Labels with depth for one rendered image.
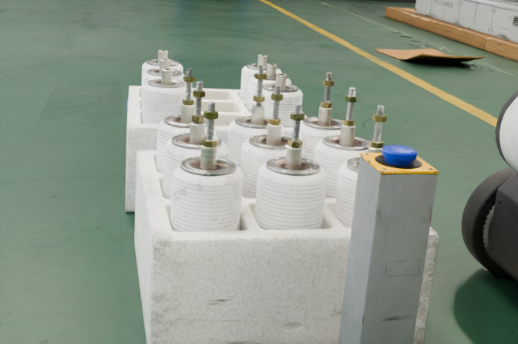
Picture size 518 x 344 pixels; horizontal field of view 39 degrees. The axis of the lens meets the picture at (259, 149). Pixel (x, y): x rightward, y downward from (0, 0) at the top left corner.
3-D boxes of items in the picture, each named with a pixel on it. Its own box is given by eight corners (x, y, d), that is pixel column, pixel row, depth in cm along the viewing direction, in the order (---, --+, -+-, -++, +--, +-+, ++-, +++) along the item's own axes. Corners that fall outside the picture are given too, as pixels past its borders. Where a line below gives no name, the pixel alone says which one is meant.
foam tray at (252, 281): (338, 239, 141) (348, 150, 136) (422, 349, 104) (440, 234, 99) (134, 244, 132) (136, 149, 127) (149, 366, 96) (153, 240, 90)
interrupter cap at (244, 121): (277, 120, 126) (277, 116, 126) (281, 132, 119) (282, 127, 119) (233, 118, 125) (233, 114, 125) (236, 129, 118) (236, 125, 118)
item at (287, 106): (290, 163, 162) (297, 84, 157) (300, 178, 153) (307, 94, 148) (248, 163, 160) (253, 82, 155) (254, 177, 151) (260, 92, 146)
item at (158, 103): (184, 162, 158) (188, 80, 153) (187, 176, 149) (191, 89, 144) (140, 161, 156) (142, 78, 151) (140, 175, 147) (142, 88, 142)
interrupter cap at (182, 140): (210, 154, 104) (210, 150, 104) (162, 146, 106) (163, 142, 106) (229, 142, 111) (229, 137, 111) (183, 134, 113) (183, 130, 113)
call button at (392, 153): (406, 160, 86) (408, 143, 86) (421, 170, 83) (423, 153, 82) (375, 160, 85) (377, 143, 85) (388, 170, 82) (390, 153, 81)
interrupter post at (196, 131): (200, 147, 107) (202, 126, 106) (186, 144, 108) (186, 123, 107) (206, 143, 109) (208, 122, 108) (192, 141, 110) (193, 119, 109)
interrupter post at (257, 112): (263, 123, 123) (264, 104, 122) (264, 126, 121) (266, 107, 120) (249, 123, 123) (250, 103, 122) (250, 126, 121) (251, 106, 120)
